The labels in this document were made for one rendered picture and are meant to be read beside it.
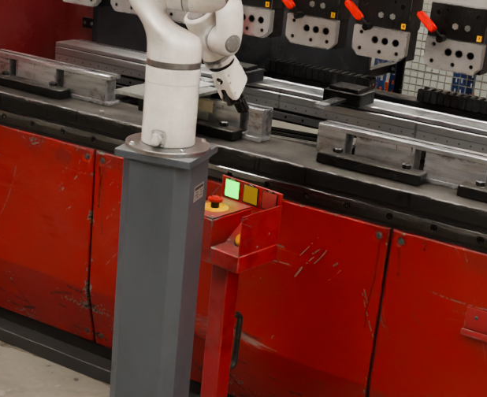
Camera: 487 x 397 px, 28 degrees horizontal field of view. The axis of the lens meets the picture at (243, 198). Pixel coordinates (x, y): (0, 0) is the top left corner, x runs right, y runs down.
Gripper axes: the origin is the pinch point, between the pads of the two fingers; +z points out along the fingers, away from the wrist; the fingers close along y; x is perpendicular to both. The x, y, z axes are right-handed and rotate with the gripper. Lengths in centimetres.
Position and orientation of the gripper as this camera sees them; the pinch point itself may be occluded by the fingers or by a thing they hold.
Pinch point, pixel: (241, 105)
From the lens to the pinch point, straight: 277.1
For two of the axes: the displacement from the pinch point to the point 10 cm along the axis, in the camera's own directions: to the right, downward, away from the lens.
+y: 3.0, -7.0, 6.4
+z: 3.6, 7.1, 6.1
